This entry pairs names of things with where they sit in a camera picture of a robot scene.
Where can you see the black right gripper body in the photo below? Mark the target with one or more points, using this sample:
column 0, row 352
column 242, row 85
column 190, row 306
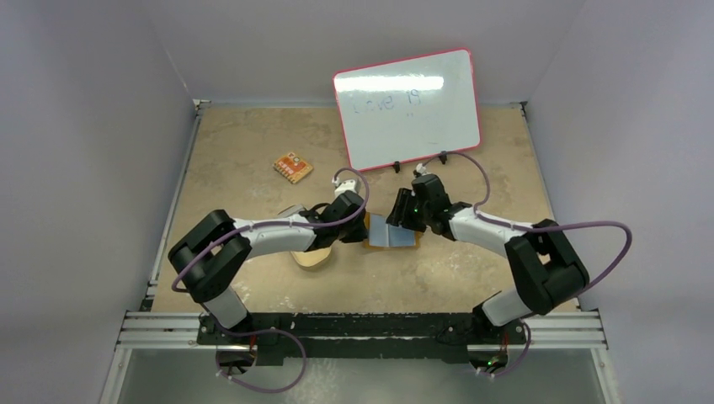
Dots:
column 406, row 207

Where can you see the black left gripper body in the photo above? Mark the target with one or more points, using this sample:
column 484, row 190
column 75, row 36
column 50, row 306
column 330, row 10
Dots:
column 354, row 233

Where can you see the yellow leather card holder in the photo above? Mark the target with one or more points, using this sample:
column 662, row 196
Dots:
column 384, row 236

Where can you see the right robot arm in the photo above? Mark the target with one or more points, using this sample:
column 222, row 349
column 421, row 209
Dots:
column 545, row 268

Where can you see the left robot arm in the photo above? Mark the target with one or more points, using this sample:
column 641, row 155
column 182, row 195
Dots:
column 208, row 258

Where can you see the beige oval card tray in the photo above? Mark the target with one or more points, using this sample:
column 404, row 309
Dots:
column 313, row 260

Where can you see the pink framed whiteboard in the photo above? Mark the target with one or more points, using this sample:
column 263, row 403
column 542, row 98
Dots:
column 408, row 109

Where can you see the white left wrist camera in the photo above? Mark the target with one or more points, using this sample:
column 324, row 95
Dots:
column 348, row 185

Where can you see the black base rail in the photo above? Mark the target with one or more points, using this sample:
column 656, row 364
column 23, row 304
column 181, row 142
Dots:
column 453, row 338

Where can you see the aluminium frame rails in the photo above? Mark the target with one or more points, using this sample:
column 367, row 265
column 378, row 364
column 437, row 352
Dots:
column 230, row 167

